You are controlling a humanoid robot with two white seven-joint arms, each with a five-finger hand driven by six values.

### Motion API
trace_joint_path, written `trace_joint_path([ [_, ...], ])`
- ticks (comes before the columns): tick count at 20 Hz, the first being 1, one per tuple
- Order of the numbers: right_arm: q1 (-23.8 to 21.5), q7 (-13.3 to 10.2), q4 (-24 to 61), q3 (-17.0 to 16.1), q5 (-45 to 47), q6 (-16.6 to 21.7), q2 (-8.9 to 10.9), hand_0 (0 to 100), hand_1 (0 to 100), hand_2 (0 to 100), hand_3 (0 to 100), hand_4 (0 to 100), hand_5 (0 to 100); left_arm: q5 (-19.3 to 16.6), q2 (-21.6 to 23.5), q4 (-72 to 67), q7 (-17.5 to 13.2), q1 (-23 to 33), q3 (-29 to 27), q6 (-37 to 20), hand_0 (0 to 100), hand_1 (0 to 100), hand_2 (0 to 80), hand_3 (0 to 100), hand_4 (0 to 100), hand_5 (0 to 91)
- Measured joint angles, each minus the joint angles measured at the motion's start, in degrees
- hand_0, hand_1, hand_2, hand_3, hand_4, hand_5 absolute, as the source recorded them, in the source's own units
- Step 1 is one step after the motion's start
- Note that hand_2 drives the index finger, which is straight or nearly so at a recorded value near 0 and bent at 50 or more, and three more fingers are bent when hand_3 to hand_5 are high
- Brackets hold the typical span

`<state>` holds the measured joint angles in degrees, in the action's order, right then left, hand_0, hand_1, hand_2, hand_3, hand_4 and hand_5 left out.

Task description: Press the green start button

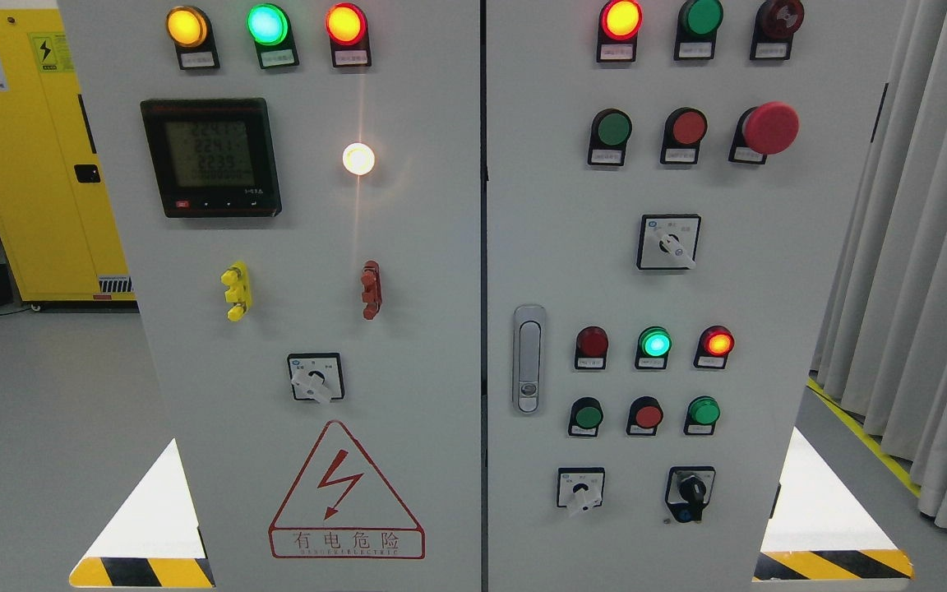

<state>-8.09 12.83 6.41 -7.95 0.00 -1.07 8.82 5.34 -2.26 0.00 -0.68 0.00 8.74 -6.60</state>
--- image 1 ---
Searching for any green start push button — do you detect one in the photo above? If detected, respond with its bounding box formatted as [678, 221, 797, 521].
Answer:
[567, 396, 603, 437]

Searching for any red push button lower row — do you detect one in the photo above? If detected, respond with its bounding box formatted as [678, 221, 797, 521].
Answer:
[626, 396, 664, 436]

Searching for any red push button row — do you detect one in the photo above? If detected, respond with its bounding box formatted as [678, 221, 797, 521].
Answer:
[626, 396, 664, 436]
[660, 106, 708, 165]

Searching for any green push button upper row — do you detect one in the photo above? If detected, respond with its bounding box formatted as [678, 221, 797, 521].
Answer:
[586, 108, 632, 166]

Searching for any green push button lower right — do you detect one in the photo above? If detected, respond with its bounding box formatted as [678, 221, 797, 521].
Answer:
[683, 395, 721, 436]

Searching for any red push button upper row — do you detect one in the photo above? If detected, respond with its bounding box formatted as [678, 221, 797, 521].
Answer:
[660, 106, 708, 165]

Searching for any red mushroom emergency stop button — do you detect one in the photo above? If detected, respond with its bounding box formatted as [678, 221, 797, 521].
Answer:
[728, 101, 800, 165]

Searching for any grey electrical control cabinet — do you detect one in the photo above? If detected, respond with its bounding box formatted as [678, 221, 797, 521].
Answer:
[59, 1, 906, 591]

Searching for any red terminal connector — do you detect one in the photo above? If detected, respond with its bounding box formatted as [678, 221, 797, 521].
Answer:
[360, 260, 383, 320]

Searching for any red indicator lamp middle left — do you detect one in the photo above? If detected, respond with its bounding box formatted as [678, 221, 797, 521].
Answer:
[574, 326, 609, 372]

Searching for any red indicator lamp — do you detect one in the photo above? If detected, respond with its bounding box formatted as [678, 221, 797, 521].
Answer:
[326, 2, 372, 68]
[595, 0, 644, 63]
[574, 326, 609, 372]
[694, 325, 734, 370]

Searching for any white lit indicator lamp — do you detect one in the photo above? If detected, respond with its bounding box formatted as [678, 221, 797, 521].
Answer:
[342, 142, 376, 177]

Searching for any green indicator lamp middle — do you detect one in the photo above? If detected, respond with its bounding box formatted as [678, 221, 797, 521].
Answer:
[634, 326, 672, 371]

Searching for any green indicator lamp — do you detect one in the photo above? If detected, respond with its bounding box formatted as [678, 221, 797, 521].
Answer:
[634, 326, 672, 371]
[247, 2, 299, 70]
[673, 0, 724, 61]

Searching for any yellow terminal connector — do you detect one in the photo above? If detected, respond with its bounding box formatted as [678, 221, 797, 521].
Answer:
[220, 260, 252, 322]

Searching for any red indicator lamp middle right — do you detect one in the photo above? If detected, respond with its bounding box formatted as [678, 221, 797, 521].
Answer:
[694, 325, 734, 370]

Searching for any red electric hazard warning sticker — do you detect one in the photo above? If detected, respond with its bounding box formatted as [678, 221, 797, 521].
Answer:
[268, 420, 426, 561]

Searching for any black digital power meter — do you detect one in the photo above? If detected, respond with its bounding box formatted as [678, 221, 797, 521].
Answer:
[141, 98, 282, 218]

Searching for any red indicator lamp top left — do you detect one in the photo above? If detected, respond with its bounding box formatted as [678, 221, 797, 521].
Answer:
[326, 2, 372, 68]

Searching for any red indicator lamp top right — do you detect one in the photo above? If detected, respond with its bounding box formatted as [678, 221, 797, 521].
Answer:
[595, 0, 644, 63]

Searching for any green indicator lamp top left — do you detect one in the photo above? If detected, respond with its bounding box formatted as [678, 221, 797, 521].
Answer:
[247, 2, 299, 70]

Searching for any green indicator lamp top right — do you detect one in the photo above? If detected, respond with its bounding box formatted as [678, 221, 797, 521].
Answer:
[673, 0, 724, 61]

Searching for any yellow indicator lamp top left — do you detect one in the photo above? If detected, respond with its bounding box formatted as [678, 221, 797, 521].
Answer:
[166, 5, 220, 71]

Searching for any left striped cabinet foot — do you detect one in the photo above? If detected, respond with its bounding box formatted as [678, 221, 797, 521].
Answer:
[68, 441, 215, 590]

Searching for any striped cabinet foot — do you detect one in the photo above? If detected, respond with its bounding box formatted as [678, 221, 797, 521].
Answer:
[68, 441, 215, 590]
[751, 430, 914, 591]

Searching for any dark red buzzer lamp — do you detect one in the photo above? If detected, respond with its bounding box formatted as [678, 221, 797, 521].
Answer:
[749, 0, 806, 61]

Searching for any right striped cabinet foot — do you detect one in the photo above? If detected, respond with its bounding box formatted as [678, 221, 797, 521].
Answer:
[751, 430, 914, 591]

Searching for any grey curtain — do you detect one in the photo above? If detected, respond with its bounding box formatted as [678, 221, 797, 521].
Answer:
[813, 1, 947, 529]

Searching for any yellow safety storage cabinet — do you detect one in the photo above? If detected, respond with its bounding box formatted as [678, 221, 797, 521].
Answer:
[0, 7, 136, 304]

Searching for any silver cabinet door handle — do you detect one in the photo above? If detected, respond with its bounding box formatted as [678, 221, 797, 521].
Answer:
[512, 304, 547, 414]

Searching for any left door rotary selector switch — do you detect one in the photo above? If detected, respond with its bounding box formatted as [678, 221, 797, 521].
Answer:
[287, 353, 345, 404]

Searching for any upper right rotary selector switch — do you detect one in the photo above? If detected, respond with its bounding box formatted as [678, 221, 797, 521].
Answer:
[636, 214, 700, 271]

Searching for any lower left rotary selector switch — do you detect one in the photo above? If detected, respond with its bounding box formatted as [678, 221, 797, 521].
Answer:
[556, 467, 606, 517]

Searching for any black key selector switch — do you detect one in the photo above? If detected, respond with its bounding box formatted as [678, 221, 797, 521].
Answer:
[664, 467, 715, 524]

